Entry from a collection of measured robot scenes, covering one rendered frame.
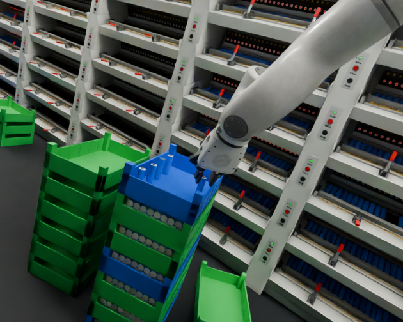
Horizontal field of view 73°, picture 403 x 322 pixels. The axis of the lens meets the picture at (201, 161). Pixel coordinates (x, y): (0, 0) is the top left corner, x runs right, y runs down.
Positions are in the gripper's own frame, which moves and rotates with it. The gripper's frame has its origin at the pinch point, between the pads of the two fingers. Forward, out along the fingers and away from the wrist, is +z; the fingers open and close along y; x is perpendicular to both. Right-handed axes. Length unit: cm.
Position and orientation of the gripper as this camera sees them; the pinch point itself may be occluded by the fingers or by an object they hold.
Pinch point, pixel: (205, 176)
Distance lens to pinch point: 73.9
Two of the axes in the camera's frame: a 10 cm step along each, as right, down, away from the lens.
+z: -3.8, 6.6, 6.5
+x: -0.7, -7.2, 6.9
